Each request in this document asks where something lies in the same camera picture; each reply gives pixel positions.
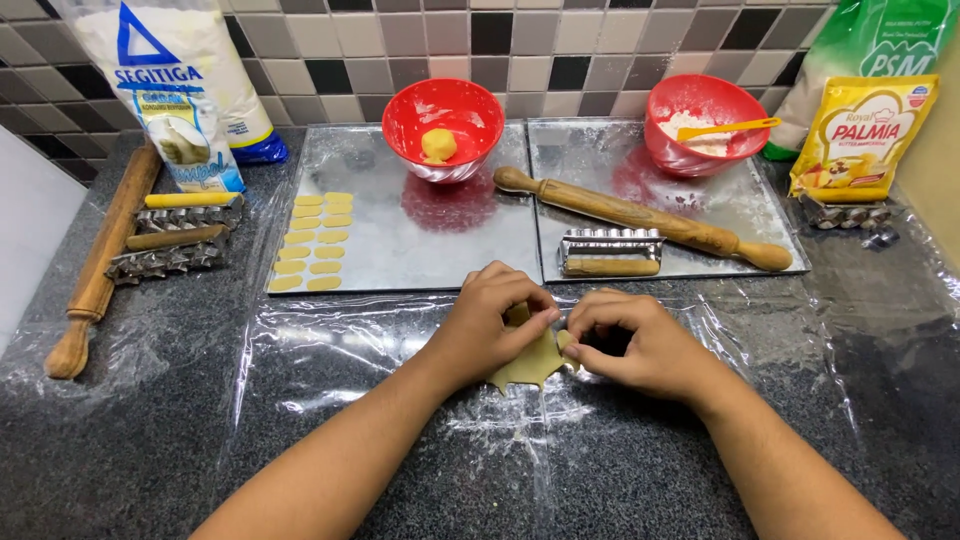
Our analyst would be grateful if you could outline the person's left hand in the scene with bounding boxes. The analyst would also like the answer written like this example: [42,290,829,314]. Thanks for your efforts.
[422,261,562,393]

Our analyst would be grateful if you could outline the yellow margarine packet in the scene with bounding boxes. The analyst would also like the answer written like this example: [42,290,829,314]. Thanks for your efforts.
[788,73,941,204]

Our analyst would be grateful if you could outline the yellow dough ball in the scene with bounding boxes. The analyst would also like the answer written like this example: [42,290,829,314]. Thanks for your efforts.
[420,127,459,165]

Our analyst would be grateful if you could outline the white flat panel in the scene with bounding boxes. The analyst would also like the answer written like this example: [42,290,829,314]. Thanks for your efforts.
[0,126,89,355]

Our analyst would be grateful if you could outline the red plastic bowl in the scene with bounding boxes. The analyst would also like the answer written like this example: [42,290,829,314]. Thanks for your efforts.
[644,73,771,180]

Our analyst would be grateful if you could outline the white and blue flour bag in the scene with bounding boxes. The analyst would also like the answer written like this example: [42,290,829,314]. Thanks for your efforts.
[51,0,290,195]

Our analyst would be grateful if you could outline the yellow dough sheet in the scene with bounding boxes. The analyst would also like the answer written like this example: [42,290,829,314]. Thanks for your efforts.
[486,302,582,396]

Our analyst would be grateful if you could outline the green and white bag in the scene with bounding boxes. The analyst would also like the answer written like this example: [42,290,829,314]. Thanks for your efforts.
[761,0,960,162]

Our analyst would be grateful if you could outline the metal baking tray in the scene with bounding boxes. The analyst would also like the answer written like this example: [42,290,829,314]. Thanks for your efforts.
[526,117,813,285]
[265,122,543,296]

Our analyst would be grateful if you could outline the fluted roller cutter, wooden handle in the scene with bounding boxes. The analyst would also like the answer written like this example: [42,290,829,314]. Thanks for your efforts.
[557,227,668,278]

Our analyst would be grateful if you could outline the red bowl with white rim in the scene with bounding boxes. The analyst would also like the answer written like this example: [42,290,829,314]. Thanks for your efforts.
[381,77,507,185]

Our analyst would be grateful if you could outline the clear plastic sheet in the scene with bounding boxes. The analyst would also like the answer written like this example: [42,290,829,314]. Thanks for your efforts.
[0,123,960,540]

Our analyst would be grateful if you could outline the metal fluted roller cutter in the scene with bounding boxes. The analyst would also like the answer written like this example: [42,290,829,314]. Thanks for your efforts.
[798,192,895,231]

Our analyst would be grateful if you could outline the rows of cut dough pieces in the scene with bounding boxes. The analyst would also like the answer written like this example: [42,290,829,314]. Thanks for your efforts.
[267,191,355,294]

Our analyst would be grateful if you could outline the yellow plastic spatula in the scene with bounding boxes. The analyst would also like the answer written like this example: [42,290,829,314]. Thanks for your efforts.
[675,116,783,143]

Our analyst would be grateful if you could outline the light wooden rolling pin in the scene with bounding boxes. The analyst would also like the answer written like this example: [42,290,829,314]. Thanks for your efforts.
[492,165,795,273]

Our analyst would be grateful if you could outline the person's right hand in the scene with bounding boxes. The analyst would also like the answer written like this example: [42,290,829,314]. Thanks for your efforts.
[564,288,735,408]

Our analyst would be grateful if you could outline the white flour heap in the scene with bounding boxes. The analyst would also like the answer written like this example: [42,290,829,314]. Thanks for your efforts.
[657,109,732,158]

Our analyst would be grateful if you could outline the toothed roller cutter, wooden handle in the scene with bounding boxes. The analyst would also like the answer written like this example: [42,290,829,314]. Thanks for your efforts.
[105,224,232,287]

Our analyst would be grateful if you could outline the dark wooden rolling pin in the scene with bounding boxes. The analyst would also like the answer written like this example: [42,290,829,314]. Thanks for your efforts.
[43,142,163,381]

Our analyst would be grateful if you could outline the metal roller cutter, yellow handle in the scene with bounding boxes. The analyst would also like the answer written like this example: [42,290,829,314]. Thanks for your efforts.
[133,191,246,234]

